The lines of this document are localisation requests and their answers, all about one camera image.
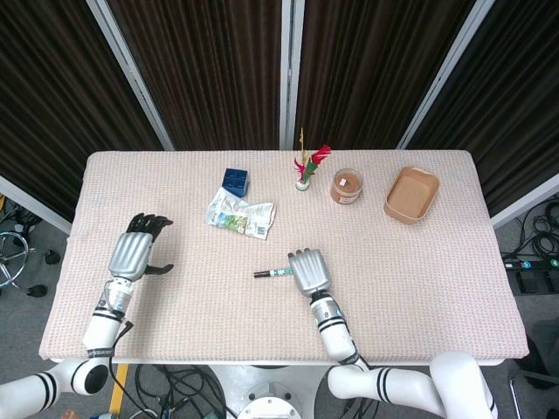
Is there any dark brown partition panel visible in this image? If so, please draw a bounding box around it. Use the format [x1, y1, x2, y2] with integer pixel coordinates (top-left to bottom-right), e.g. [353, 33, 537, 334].
[0, 0, 165, 222]
[408, 0, 559, 217]
[296, 0, 477, 151]
[107, 0, 283, 152]

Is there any blue plastic divided box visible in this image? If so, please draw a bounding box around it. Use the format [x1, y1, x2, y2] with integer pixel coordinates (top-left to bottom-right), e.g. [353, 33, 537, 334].
[222, 168, 250, 196]

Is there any white partition post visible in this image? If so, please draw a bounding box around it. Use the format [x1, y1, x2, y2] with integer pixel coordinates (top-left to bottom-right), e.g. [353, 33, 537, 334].
[279, 0, 306, 152]
[86, 0, 176, 152]
[490, 172, 559, 230]
[396, 0, 497, 151]
[0, 174, 73, 235]

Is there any colourful feather shuttlecock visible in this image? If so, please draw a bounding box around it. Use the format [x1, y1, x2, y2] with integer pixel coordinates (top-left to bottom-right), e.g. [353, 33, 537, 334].
[293, 127, 333, 192]

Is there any chrome stool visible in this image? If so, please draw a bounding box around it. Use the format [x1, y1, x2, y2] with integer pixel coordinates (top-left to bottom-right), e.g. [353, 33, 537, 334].
[0, 230, 30, 290]

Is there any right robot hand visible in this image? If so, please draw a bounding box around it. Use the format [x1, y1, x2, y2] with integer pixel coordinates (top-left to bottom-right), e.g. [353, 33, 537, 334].
[286, 247, 334, 299]

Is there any clear jar of rubber bands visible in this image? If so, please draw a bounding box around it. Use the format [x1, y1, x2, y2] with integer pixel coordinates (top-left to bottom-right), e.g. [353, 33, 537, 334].
[329, 168, 364, 205]

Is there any beige woven tablecloth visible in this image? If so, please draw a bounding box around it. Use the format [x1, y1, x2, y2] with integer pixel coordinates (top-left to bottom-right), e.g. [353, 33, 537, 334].
[38, 150, 529, 361]

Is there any crumpled snack bag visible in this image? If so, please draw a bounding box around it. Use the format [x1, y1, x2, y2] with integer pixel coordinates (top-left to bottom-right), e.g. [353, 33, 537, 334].
[205, 187, 278, 240]

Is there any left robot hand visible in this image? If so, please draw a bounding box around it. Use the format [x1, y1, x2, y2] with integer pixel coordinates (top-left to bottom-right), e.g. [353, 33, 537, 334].
[107, 212, 175, 281]

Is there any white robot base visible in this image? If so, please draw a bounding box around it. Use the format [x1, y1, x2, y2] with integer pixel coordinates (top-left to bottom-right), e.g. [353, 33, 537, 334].
[208, 364, 333, 419]

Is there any black cable bundle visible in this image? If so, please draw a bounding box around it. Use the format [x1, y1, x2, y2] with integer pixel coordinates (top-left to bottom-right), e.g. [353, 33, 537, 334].
[130, 364, 239, 419]
[501, 196, 559, 259]

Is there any brown paper food tray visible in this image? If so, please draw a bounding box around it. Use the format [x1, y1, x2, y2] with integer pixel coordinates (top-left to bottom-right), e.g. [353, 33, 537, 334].
[383, 165, 440, 226]

